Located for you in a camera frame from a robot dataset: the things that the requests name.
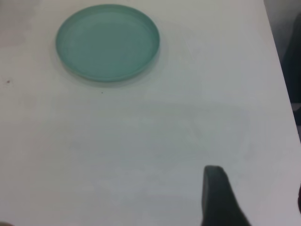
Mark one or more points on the green round plate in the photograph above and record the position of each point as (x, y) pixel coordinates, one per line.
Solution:
(108, 44)

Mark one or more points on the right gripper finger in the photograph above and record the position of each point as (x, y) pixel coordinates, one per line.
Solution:
(218, 202)

